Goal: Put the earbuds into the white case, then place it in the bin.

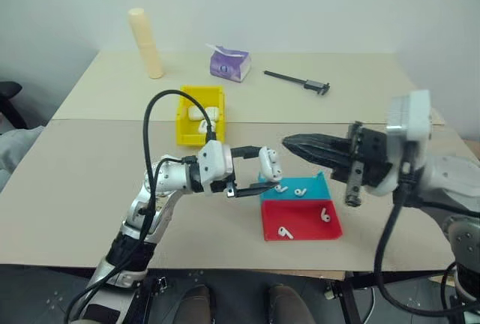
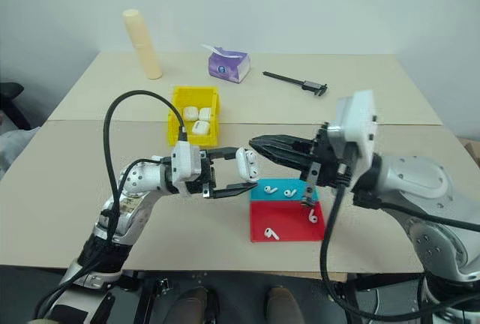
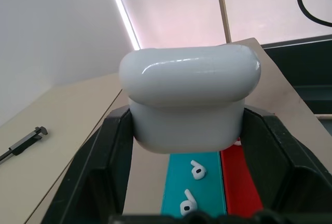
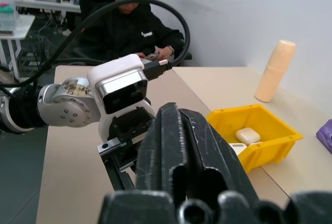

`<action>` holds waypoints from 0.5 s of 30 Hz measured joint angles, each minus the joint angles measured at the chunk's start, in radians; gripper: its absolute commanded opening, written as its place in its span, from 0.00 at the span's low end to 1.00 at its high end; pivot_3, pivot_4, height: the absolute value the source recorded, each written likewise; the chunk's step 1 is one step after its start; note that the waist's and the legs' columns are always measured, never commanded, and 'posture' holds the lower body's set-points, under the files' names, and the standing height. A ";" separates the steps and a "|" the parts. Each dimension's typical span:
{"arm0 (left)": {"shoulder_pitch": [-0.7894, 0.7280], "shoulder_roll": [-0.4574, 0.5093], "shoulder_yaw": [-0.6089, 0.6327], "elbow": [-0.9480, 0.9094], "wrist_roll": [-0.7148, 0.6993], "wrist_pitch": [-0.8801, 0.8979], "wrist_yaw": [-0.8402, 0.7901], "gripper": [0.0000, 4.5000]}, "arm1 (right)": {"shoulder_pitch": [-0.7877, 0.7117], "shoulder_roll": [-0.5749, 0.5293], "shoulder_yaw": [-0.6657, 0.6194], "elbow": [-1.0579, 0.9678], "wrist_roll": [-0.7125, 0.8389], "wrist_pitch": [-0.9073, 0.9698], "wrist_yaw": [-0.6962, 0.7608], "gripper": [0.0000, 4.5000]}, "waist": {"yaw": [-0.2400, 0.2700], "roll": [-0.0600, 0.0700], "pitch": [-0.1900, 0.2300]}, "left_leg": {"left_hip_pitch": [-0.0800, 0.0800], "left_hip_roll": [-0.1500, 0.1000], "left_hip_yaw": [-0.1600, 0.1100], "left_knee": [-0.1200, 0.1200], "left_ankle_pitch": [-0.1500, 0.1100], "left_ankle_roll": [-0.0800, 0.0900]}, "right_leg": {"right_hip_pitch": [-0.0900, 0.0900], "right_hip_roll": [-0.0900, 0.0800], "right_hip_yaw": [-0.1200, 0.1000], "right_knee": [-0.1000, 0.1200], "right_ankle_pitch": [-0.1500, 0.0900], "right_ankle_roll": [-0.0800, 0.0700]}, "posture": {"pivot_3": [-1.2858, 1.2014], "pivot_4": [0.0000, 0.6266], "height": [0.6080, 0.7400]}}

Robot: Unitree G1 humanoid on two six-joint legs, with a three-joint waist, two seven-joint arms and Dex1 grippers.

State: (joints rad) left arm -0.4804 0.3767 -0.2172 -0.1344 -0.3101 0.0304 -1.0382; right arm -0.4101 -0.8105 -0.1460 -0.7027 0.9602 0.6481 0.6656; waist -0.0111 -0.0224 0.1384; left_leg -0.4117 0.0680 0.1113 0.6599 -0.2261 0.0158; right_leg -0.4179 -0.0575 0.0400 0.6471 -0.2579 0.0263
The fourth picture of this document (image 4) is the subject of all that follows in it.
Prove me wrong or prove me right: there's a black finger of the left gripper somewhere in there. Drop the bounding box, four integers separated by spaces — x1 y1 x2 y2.
101 154 136 191

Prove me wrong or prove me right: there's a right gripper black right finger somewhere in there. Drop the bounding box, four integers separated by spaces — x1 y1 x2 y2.
179 108 260 202

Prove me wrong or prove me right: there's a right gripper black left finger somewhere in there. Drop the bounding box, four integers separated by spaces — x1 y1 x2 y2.
135 101 188 197

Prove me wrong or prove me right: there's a yellow plastic bin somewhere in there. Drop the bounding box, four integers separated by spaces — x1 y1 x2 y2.
206 104 303 174

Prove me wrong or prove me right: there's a person's left hand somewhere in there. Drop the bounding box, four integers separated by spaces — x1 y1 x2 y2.
155 46 175 60

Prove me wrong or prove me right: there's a grey smartphone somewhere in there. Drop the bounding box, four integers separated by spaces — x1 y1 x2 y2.
142 53 159 62

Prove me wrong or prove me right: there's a person in black hoodie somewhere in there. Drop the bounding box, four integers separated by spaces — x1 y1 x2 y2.
77 0 192 66

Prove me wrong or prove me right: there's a beige cylinder tube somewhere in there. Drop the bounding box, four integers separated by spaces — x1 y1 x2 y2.
254 39 297 103

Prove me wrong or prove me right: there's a purple tissue pack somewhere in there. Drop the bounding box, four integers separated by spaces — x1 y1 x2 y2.
315 119 332 155

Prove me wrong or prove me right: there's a long white work desk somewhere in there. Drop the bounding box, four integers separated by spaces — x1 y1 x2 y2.
15 0 81 14

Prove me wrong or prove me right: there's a white office desk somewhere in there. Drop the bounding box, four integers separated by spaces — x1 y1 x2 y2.
0 13 36 81

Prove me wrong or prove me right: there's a clear plastic container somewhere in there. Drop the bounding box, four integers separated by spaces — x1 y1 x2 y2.
0 0 19 31

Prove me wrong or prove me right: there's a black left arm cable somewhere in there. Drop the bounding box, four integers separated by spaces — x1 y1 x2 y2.
0 0 191 91

